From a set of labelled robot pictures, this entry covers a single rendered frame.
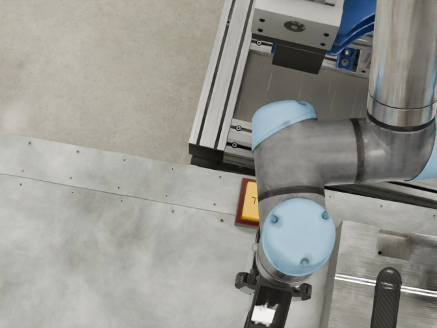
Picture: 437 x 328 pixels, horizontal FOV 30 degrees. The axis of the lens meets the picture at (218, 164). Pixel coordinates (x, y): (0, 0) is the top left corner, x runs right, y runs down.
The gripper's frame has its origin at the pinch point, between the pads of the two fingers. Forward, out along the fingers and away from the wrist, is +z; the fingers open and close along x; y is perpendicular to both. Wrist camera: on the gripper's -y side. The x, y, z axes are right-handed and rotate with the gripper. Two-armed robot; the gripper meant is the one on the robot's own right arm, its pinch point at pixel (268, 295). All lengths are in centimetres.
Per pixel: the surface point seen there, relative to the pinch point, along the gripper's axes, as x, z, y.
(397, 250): -19.6, 8.8, 11.8
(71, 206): 33.5, 15.1, 10.8
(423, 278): -23.5, 6.1, 7.6
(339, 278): -10.8, 6.3, 5.3
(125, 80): 42, 95, 65
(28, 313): 36.4, 15.1, -7.6
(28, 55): 70, 95, 67
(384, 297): -18.1, 6.9, 3.7
